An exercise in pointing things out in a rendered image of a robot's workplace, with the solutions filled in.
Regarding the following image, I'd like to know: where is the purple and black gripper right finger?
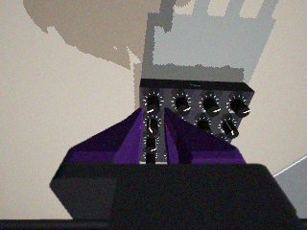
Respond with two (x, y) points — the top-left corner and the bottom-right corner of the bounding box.
(164, 107), (246, 164)

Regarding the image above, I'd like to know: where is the dark grey knob box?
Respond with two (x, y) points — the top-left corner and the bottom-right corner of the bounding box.
(139, 79), (255, 164)

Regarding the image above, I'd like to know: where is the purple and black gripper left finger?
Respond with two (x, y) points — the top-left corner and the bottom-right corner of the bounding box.
(60, 108), (143, 165)

